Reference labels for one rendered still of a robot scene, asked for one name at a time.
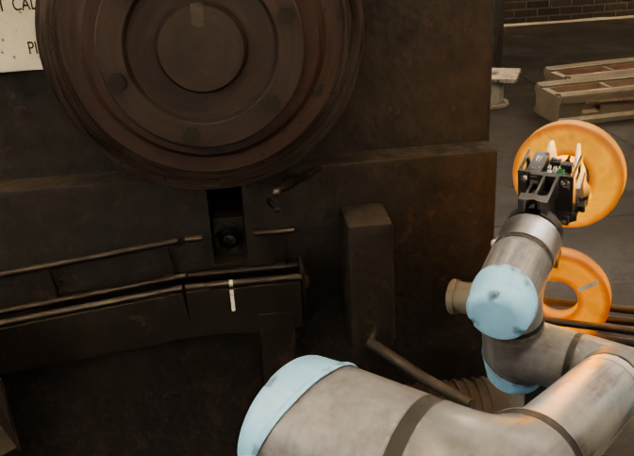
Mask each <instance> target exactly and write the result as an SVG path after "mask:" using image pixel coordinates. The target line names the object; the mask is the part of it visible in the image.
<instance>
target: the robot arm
mask: <svg viewBox="0 0 634 456"><path fill-rule="evenodd" d="M525 163H526V168H525V169H523V167H524V165H525ZM590 200H591V187H590V185H589V184H588V182H587V179H586V170H585V167H584V163H583V155H581V146H580V144H577V147H576V156H575V157H573V156H559V157H558V156H557V151H556V147H555V142H554V141H550V143H549V145H548V147H547V152H542V151H536V153H535V155H534V157H533V158H532V159H531V149H528V150H527V152H526V155H525V157H524V159H523V161H522V163H521V165H520V167H519V169H518V209H516V210H514V211H513V212H512V213H511V214H510V215H509V217H508V219H507V221H506V222H505V223H504V225H503V227H502V228H501V230H500V232H499V234H498V236H497V238H496V240H491V247H492V248H491V250H490V252H489V254H488V256H487V258H486V260H485V261H484V263H483V265H482V267H481V269H480V271H479V273H478V274H477V275H476V277H475V279H474V281H473V283H472V286H471V289H470V294H469V296H468V298H467V302H466V312H467V315H468V317H469V318H470V319H471V320H472V321H473V323H474V326H475V327H476V328H477V329H478V330H480V331H481V333H482V344H483V345H482V357H483V361H484V364H485V369H486V372H487V375H488V378H489V380H490V381H491V383H492V384H493V385H494V386H495V387H496V388H498V389H499V390H501V391H503V392H505V393H508V394H513V395H515V394H522V393H523V394H528V393H531V392H533V391H535V390H536V389H537V388H539V387H540V386H543V387H546V389H545V390H544V391H543V392H541V393H540V394H539V395H538V396H536V397H535V398H533V399H532V400H531V401H530V402H528V403H527V404H526V405H525V406H524V407H523V408H522V407H520V408H508V409H505V410H502V411H499V412H497V413H495V414H488V413H484V412H481V411H478V410H474V409H471V408H468V407H465V406H463V405H460V404H457V403H455V402H452V401H449V400H445V399H442V398H439V397H435V396H433V395H431V394H428V393H426V392H423V391H420V390H417V389H415V388H412V387H409V386H407V385H405V384H402V383H399V382H396V381H394V380H389V379H386V378H384V377H381V376H378V375H376V374H373V373H371V372H368V371H365V370H362V369H360V368H358V367H357V366H356V365H355V364H353V363H350V362H342V363H341V362H338V361H335V360H331V359H328V358H326V357H322V356H318V355H307V356H303V357H299V358H297V359H294V360H292V361H291V362H289V363H287V364H285V365H284V366H282V367H281V368H280V369H279V370H278V371H276V372H275V373H274V374H273V375H272V376H271V377H270V379H269V380H268V382H267V383H266V384H265V385H264V386H263V387H262V388H261V390H260V391H259V393H258V394H257V396H256V398H255V399H254V401H253V403H252V404H251V406H250V408H249V410H248V412H247V415H246V417H245V419H244V421H243V424H242V429H241V432H240V437H239V442H238V456H602V455H603V454H604V452H605V451H606V450H607V449H608V447H609V446H610V444H611V443H612V442H613V441H614V439H615V438H616V437H617V436H618V434H619V433H620V432H621V431H622V429H623V428H624V427H625V425H626V424H627V423H628V421H629V420H630V419H631V418H632V416H633V417H634V347H632V346H626V345H623V344H619V343H616V342H612V341H609V340H606V339H602V338H599V337H595V336H592V335H589V334H586V333H582V332H578V331H575V330H571V329H566V328H562V327H559V326H555V325H552V324H548V323H544V311H543V291H544V288H545V285H546V282H547V281H548V278H549V276H550V273H551V271H552V269H553V268H558V267H559V260H560V256H561V240H562V237H563V227H562V225H565V226H568V224H569V223H571V222H574V221H576V217H577V215H578V213H579V212H585V208H586V207H587V206H588V204H589V202H590Z"/></svg>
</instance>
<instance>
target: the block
mask: <svg viewBox="0 0 634 456"><path fill-rule="evenodd" d="M340 228H341V250H342V292H343V313H344V323H345V326H346V329H347V333H348V337H349V341H350V344H351V345H352V347H355V348H363V347H365V345H364V344H363V343H362V340H363V338H364V336H365V333H366V331H367V329H368V328H369V327H371V326H372V325H374V326H376V327H377V328H378V334H377V336H376V338H375V339H376V340H377V341H378V342H379V343H381V344H382V345H384V346H389V345H391V344H393V341H394V338H395V336H394V264H393V224H392V221H391V219H390V217H389V215H388V214H387V212H386V210H385V208H384V206H383V204H381V203H369V204H357V205H347V206H343V207H342V208H341V210H340Z"/></svg>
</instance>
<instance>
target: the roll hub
mask: <svg viewBox="0 0 634 456"><path fill-rule="evenodd" d="M282 7H291V8H292V11H293V12H294V14H295V17H294V19H293V21H292V24H291V25H282V24H281V23H280V22H279V20H278V19H277V17H276V15H277V14H278V12H279V10H280V8H282ZM94 48H95V55H96V60H97V64H98V68H99V71H100V74H101V77H102V78H103V81H104V83H105V85H106V87H107V89H108V92H109V93H110V95H111V97H112V98H113V100H114V101H115V102H116V104H117V105H118V106H119V108H120V109H121V110H122V111H123V112H124V113H125V114H126V115H127V116H128V117H129V118H130V119H131V120H132V121H133V122H134V123H136V124H137V125H138V126H139V127H141V128H143V129H144V130H146V131H147V132H149V133H151V134H152V135H154V136H156V137H158V138H160V139H162V140H164V141H167V142H170V143H173V144H179V145H184V146H189V147H199V148H209V147H219V146H225V145H229V144H234V143H238V142H240V141H243V140H245V139H247V138H249V137H251V136H253V135H255V134H257V133H258V132H260V131H262V130H263V129H264V128H266V127H267V126H268V125H270V124H271V123H272V122H273V121H274V119H275V118H276V117H277V116H278V115H279V114H280V113H281V112H282V111H283V110H284V109H285V108H286V106H287V105H288V103H289V102H290V100H291V99H292V96H293V94H294V92H295V90H296V88H297V85H298V83H299V80H300V77H301V74H302V70H303V65H304V58H305V35H304V28H303V24H302V20H301V17H300V13H299V11H298V8H297V6H296V4H295V2H294V0H102V1H101V4H100V6H99V10H98V12H97V16H96V21H95V29H94ZM111 74H122V75H123V77H124V78H125V79H126V84H125V88H124V90H123V91H115V92H114V91H113V90H112V89H111V87H110V86H109V85H108V80H109V78H110V75H111ZM267 96H277V98H278V99H279V101H280V102H281V104H282V105H281V107H280V109H279V111H278V112H273V113H269V112H268V111H267V110H266V109H265V108H264V106H263V104H264V102H265V100H266V98H267ZM191 127H195V128H196V129H197V131H198V132H199V133H200V138H199V140H198V142H197V144H187V143H186V142H185V141H184V140H183V138H182V136H183V134H184V131H185V129H186V128H191Z"/></svg>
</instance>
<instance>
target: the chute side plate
mask: <svg viewBox="0 0 634 456"><path fill-rule="evenodd" d="M229 290H233V293H234V301H235V310H236V311H233V312H232V309H231V300H230V292H229ZM186 298H187V304H188V309H187V305H186V302H185V298H184V295H183V293H177V294H172V295H167V296H159V297H154V298H149V299H145V300H139V301H134V302H129V303H125V304H120V305H115V306H110V307H106V308H101V309H95V310H90V311H85V312H77V313H72V314H67V315H63V316H58V317H53V318H47V319H43V320H38V321H33V322H28V323H23V324H19V325H14V326H9V327H4V328H0V375H3V374H7V373H12V372H17V371H22V370H27V369H32V368H37V367H42V366H47V365H51V364H56V363H65V362H69V361H74V360H79V359H84V358H89V357H93V356H98V355H103V354H109V353H113V352H118V351H123V350H128V349H132V348H137V347H142V346H151V345H155V344H160V343H165V342H170V341H174V340H179V339H185V338H190V337H195V336H205V335H214V334H224V333H233V332H244V331H253V330H259V314H264V313H274V312H293V319H294V326H295V327H301V326H303V312H302V298H301V284H300V281H291V282H281V283H271V284H260V285H251V286H241V287H230V288H221V289H210V290H201V291H190V292H186ZM188 311H189V312H188Z"/></svg>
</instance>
